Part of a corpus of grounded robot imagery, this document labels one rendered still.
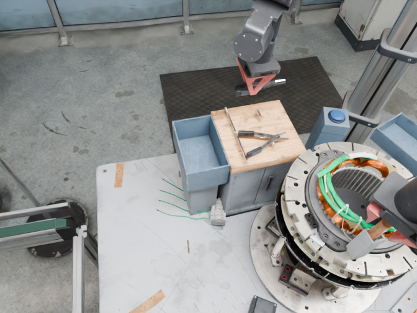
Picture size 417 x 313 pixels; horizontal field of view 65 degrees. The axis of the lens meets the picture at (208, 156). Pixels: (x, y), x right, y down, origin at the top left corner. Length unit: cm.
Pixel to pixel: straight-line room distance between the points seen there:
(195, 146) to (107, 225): 36
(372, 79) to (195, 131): 55
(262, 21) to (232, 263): 66
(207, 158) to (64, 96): 183
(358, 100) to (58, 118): 190
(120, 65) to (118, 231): 188
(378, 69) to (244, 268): 69
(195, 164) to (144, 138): 135
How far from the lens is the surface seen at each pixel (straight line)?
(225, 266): 98
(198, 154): 90
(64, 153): 226
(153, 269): 98
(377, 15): 301
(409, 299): 111
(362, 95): 116
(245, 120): 88
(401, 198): 54
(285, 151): 84
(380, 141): 100
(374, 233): 64
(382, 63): 108
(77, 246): 116
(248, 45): 61
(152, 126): 226
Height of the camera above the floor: 172
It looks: 55 degrees down
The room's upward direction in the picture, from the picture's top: 4 degrees clockwise
